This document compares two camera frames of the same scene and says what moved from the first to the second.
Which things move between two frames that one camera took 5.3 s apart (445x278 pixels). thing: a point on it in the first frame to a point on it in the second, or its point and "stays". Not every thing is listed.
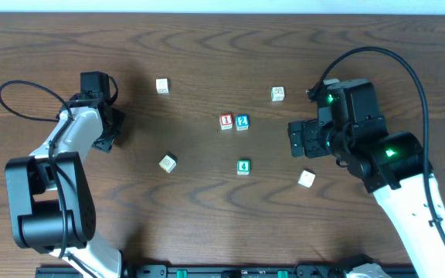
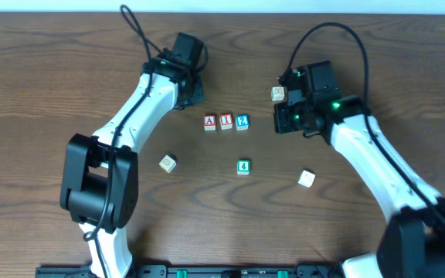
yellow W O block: x=168 y=163 stays
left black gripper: x=109 y=136 to x=195 y=95
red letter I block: x=225 y=121 stays
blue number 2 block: x=242 y=122 stays
